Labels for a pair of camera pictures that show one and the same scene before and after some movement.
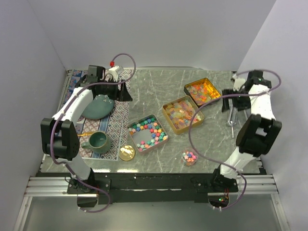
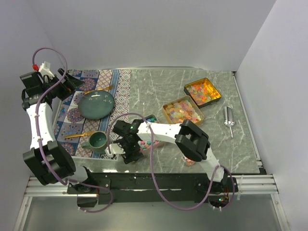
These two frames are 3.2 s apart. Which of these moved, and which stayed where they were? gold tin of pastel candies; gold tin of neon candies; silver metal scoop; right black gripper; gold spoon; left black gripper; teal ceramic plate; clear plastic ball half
Moved: left black gripper; right black gripper; silver metal scoop
Stayed: teal ceramic plate; clear plastic ball half; gold tin of pastel candies; gold tin of neon candies; gold spoon
